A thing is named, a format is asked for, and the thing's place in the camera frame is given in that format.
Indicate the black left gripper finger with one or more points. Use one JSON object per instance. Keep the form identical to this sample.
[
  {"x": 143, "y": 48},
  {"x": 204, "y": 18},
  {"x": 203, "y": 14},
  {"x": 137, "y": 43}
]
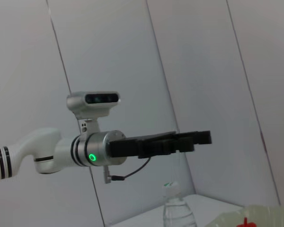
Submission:
[
  {"x": 180, "y": 145},
  {"x": 198, "y": 137}
]

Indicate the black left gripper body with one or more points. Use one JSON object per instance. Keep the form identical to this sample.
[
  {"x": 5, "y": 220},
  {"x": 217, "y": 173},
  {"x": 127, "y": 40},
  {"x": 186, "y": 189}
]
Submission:
[{"x": 137, "y": 146}]

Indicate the clear green-label water bottle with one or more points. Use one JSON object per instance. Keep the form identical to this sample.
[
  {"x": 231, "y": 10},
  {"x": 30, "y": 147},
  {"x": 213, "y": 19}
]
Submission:
[{"x": 177, "y": 210}]

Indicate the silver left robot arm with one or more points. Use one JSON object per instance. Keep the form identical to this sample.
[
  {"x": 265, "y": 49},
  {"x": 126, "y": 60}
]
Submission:
[{"x": 49, "y": 153}]

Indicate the green glass fruit plate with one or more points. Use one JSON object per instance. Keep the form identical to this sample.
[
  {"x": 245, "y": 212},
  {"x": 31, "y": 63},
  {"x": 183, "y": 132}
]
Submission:
[{"x": 258, "y": 215}]

